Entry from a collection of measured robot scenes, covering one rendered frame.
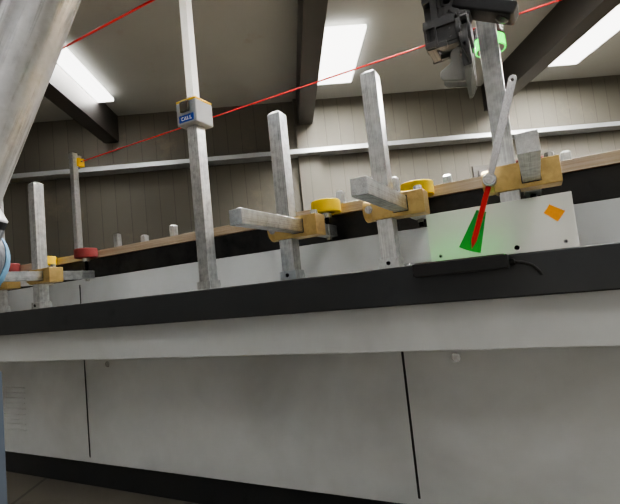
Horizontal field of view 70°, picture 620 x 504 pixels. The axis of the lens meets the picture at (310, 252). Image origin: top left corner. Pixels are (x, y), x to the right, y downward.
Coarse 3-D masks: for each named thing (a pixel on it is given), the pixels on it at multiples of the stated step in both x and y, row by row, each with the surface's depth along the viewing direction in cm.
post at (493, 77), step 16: (480, 32) 88; (496, 32) 86; (480, 48) 88; (496, 48) 86; (496, 64) 86; (496, 80) 86; (496, 96) 86; (496, 112) 86; (496, 128) 86; (512, 144) 85; (512, 160) 84; (512, 192) 84
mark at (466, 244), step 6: (474, 216) 87; (474, 222) 87; (468, 228) 87; (480, 228) 86; (468, 234) 87; (480, 234) 86; (462, 240) 88; (468, 240) 87; (480, 240) 86; (462, 246) 88; (468, 246) 87; (474, 246) 86; (480, 246) 86; (480, 252) 86
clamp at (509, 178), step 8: (544, 160) 81; (552, 160) 81; (496, 168) 85; (504, 168) 84; (512, 168) 84; (544, 168) 81; (552, 168) 81; (560, 168) 80; (496, 176) 85; (504, 176) 84; (512, 176) 84; (520, 176) 83; (544, 176) 81; (552, 176) 81; (560, 176) 80; (496, 184) 85; (504, 184) 84; (512, 184) 84; (520, 184) 83; (528, 184) 82; (536, 184) 82; (544, 184) 81; (552, 184) 82; (560, 184) 83; (496, 192) 85
